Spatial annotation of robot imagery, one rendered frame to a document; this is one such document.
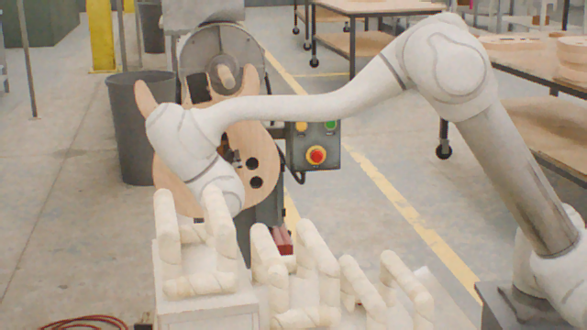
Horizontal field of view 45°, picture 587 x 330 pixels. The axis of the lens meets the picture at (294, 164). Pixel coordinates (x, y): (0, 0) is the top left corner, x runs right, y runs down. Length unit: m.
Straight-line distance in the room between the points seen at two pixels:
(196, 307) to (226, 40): 1.13
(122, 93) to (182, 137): 3.22
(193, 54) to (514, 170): 0.99
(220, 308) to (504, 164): 0.69
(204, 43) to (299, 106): 0.57
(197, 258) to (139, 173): 3.71
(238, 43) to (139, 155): 2.86
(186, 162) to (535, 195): 0.73
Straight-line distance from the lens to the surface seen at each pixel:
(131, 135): 4.79
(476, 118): 1.42
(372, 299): 1.15
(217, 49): 2.03
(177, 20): 1.73
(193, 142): 1.52
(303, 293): 1.23
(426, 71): 1.34
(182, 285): 1.04
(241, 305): 1.04
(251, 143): 1.93
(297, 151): 2.12
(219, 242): 1.03
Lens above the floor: 1.61
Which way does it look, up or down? 18 degrees down
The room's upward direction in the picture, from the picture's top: 1 degrees counter-clockwise
